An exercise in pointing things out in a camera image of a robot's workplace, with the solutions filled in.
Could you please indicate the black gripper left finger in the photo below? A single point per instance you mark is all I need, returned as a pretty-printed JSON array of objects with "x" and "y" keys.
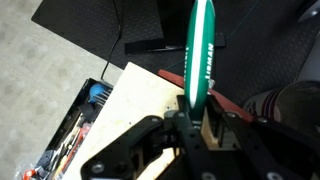
[{"x": 133, "y": 146}]

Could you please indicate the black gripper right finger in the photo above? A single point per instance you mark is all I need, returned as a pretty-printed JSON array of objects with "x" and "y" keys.
[{"x": 266, "y": 146}]

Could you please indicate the grey striped round object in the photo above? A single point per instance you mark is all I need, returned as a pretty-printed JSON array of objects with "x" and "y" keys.
[{"x": 293, "y": 103}]

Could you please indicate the black tool tray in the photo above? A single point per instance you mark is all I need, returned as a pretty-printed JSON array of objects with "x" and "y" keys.
[{"x": 76, "y": 130}]

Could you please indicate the blue ball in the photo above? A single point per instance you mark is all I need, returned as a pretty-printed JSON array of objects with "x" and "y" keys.
[{"x": 96, "y": 91}]

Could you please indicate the black rubber floor mat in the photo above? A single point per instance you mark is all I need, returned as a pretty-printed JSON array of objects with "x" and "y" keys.
[{"x": 266, "y": 50}]

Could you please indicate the black flat bar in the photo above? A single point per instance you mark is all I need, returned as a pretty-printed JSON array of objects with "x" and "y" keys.
[{"x": 150, "y": 46}]

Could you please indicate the black frame wooden workbench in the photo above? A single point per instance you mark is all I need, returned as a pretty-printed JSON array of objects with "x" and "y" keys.
[{"x": 140, "y": 100}]

